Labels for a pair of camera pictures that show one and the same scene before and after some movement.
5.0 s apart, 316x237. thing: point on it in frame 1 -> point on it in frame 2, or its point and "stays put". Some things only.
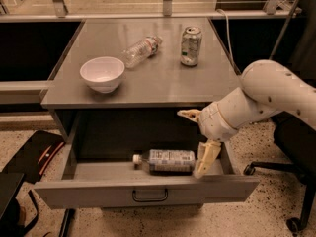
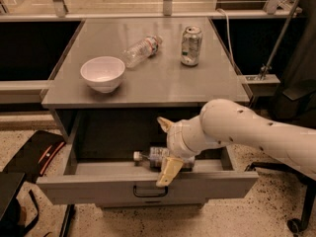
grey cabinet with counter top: x=125 y=80 stays put
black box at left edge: x=10 y=210 stays put
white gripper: x=213 y=121 -> x=175 y=139
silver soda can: x=191 y=45 stays put
